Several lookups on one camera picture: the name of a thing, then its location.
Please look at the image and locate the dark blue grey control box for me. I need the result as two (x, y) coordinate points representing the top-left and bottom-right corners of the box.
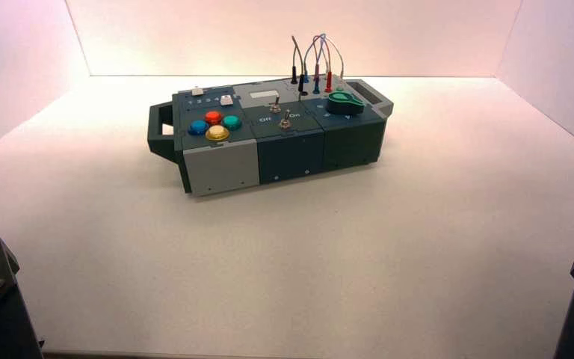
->
(147, 75), (395, 197)

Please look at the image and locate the yellow dome push button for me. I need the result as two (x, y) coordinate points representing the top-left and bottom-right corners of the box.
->
(205, 125), (230, 143)

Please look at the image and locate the green rotary knob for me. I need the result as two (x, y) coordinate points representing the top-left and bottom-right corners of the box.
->
(326, 90), (365, 117)

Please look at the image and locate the jumper cable with blue plugs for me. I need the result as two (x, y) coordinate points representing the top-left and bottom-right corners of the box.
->
(303, 33), (321, 95)

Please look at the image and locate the jumper cable with red plugs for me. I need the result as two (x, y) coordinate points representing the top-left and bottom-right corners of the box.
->
(312, 33), (333, 94)

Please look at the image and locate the jumper cable with black plugs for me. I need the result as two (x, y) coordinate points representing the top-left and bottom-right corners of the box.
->
(290, 34), (309, 97)

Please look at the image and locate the thin grey jumper wire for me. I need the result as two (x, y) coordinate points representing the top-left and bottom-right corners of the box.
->
(323, 36), (346, 80)

